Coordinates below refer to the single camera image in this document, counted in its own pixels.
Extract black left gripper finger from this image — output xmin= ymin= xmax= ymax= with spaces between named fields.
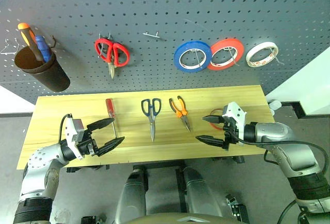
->
xmin=95 ymin=136 xmax=125 ymax=157
xmin=87 ymin=117 xmax=116 ymax=133

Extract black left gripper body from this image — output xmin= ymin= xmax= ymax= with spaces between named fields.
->
xmin=76 ymin=128 xmax=99 ymax=158

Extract grey metal pegboard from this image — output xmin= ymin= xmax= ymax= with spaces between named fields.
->
xmin=0 ymin=0 xmax=330 ymax=105

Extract silver double prong hook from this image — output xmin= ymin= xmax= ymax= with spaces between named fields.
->
xmin=143 ymin=30 xmax=161 ymax=39

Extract dark blue handled scissors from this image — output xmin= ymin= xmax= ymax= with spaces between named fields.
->
xmin=141 ymin=97 xmax=162 ymax=142

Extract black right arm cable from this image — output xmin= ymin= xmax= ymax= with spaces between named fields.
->
xmin=231 ymin=136 xmax=327 ymax=175

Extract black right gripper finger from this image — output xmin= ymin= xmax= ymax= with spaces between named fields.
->
xmin=195 ymin=134 xmax=225 ymax=149
xmin=202 ymin=115 xmax=225 ymax=126

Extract grey robot leg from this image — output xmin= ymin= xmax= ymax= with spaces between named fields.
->
xmin=182 ymin=166 xmax=224 ymax=224
xmin=114 ymin=168 xmax=149 ymax=224

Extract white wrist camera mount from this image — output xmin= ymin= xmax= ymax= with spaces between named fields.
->
xmin=64 ymin=117 xmax=85 ymax=161
xmin=221 ymin=101 xmax=248 ymax=147

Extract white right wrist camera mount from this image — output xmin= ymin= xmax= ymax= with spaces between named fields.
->
xmin=221 ymin=101 xmax=248 ymax=147

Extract orange and black screwdriver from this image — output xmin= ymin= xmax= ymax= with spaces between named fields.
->
xmin=17 ymin=22 xmax=44 ymax=62

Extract white round fitting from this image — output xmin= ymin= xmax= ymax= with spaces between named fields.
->
xmin=268 ymin=100 xmax=283 ymax=112

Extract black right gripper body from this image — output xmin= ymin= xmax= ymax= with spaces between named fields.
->
xmin=221 ymin=120 xmax=240 ymax=152

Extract grey robot right leg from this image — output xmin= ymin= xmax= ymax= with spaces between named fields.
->
xmin=182 ymin=166 xmax=224 ymax=224

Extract dark brown tool cup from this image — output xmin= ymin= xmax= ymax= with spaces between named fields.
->
xmin=14 ymin=45 xmax=71 ymax=93

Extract metal tape hook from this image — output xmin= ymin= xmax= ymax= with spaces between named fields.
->
xmin=226 ymin=47 xmax=240 ymax=67
xmin=190 ymin=48 xmax=205 ymax=68
xmin=269 ymin=47 xmax=285 ymax=65

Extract grey robot left leg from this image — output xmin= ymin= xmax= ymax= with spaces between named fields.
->
xmin=114 ymin=168 xmax=149 ymax=224

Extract white tape roll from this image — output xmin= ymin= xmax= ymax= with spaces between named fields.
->
xmin=245 ymin=41 xmax=279 ymax=68

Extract blue handled screwdriver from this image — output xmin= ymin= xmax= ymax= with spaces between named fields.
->
xmin=35 ymin=35 xmax=52 ymax=64

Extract orange and black pliers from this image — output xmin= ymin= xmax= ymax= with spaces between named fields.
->
xmin=169 ymin=95 xmax=191 ymax=132

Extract blue tape roll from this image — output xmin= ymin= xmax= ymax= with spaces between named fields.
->
xmin=173 ymin=40 xmax=213 ymax=74

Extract black table frame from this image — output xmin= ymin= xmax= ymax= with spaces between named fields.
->
xmin=133 ymin=160 xmax=188 ymax=214

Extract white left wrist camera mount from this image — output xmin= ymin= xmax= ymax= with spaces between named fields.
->
xmin=64 ymin=117 xmax=85 ymax=161

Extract red handled screwdriver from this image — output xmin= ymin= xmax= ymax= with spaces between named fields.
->
xmin=105 ymin=98 xmax=119 ymax=139

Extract white wire pegboard hook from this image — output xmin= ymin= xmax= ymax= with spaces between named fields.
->
xmin=1 ymin=38 xmax=20 ymax=55

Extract red handled scissors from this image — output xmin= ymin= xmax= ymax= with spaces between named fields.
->
xmin=94 ymin=38 xmax=130 ymax=80

